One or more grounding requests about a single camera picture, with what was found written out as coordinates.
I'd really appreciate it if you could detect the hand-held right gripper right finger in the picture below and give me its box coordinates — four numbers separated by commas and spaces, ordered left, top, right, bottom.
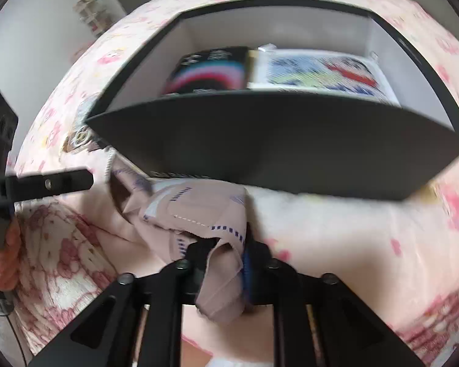
243, 241, 425, 367

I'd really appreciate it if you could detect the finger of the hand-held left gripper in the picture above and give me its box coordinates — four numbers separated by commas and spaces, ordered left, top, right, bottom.
6, 167, 95, 202

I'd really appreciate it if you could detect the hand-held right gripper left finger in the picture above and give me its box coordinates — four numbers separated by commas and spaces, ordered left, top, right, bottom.
28, 239, 219, 367

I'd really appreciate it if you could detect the pink cloth pouch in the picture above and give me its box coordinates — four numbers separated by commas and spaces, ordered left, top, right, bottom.
104, 149, 253, 324

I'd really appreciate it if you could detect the large black storage box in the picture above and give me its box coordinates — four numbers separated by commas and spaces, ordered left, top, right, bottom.
85, 0, 459, 201

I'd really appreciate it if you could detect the black package with rainbow print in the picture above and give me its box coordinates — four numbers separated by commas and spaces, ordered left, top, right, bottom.
162, 46, 253, 96

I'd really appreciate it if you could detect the person's left hand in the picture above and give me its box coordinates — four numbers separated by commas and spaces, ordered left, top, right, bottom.
0, 221, 22, 292

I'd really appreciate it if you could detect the brown patterned item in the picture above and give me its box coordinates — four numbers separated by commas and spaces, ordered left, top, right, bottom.
61, 124, 108, 155

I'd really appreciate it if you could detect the white quilt with red print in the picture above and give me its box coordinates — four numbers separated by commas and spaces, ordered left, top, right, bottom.
13, 201, 138, 356

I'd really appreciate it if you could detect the white storage shelf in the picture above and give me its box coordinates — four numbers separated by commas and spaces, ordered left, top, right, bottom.
74, 0, 111, 37

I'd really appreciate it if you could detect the pink cartoon printed blanket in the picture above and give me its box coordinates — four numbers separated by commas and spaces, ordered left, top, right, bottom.
8, 0, 459, 367

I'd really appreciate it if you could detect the cartoon printed flat packet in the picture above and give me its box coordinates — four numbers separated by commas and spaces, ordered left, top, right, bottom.
248, 44, 400, 106

